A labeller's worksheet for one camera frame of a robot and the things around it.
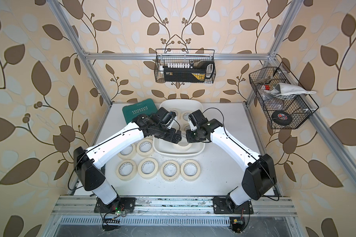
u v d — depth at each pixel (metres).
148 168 0.87
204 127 0.57
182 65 0.83
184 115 1.09
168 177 0.81
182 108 1.18
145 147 0.96
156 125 0.56
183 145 0.77
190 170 0.87
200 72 0.84
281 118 0.72
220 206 0.73
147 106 1.12
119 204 0.68
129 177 0.81
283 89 0.63
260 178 0.42
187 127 1.02
